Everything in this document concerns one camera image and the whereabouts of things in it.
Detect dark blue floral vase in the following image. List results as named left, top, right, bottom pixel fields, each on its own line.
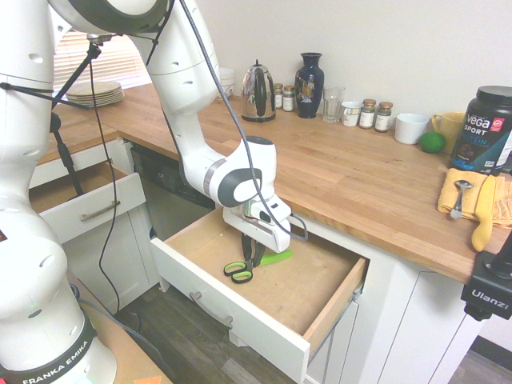
left=294, top=52, right=324, bottom=120

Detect yellow banana-shaped object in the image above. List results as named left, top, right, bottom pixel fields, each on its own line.
left=470, top=174, right=498, bottom=253

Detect thin black cable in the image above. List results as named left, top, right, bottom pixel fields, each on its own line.
left=88, top=55, right=122, bottom=315

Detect black camera stand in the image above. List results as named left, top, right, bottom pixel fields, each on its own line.
left=0, top=33, right=114, bottom=198

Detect black Vega protein tub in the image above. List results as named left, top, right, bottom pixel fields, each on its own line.
left=448, top=85, right=512, bottom=178

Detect black Ulanzi camera mount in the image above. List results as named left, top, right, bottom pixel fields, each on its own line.
left=459, top=238, right=512, bottom=322

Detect yellow mug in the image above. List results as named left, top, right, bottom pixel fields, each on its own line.
left=430, top=111, right=467, bottom=150

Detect small white labelled cup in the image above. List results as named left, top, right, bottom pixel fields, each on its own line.
left=340, top=100, right=363, bottom=128

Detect green lime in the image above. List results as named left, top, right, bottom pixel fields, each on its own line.
left=418, top=130, right=446, bottom=154

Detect grey braided cable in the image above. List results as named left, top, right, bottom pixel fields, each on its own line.
left=178, top=0, right=310, bottom=242

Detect stainless steel dishwasher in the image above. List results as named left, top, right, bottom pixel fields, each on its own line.
left=130, top=144, right=218, bottom=242

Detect stacked white bowls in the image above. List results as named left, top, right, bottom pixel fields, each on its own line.
left=218, top=67, right=237, bottom=99

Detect white drawer with wooden interior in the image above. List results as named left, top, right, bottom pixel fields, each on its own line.
left=150, top=207, right=370, bottom=383

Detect white kitchen base cabinet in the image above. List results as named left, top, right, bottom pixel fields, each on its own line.
left=227, top=214, right=494, bottom=384
left=28, top=137, right=163, bottom=314

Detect yellow folded cloth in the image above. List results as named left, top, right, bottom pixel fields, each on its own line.
left=436, top=167, right=512, bottom=230

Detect stack of beige plates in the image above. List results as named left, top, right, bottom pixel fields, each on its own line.
left=65, top=81, right=126, bottom=107

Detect white drawer holding camera stand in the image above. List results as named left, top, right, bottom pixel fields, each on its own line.
left=28, top=158, right=147, bottom=246

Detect clear drinking glass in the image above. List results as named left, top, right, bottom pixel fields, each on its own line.
left=322, top=86, right=346, bottom=125

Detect shiny steel kettle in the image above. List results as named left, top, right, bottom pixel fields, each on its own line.
left=240, top=58, right=278, bottom=123

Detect white window blinds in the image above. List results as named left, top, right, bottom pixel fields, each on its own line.
left=51, top=30, right=154, bottom=91

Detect spice jar green contents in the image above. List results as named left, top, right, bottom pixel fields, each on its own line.
left=374, top=101, right=394, bottom=134
left=358, top=98, right=378, bottom=130

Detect grey cable near robot base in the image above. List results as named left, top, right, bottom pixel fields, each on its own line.
left=70, top=282, right=171, bottom=384

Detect white mug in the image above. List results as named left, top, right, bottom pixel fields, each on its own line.
left=394, top=113, right=430, bottom=146

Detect green and black scissors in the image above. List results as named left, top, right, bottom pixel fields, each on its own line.
left=222, top=249, right=294, bottom=285

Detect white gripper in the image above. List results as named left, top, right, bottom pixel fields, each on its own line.
left=222, top=206, right=291, bottom=266

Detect metal spoon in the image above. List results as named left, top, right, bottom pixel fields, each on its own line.
left=450, top=179, right=474, bottom=221

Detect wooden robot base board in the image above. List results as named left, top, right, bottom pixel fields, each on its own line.
left=66, top=270, right=174, bottom=384

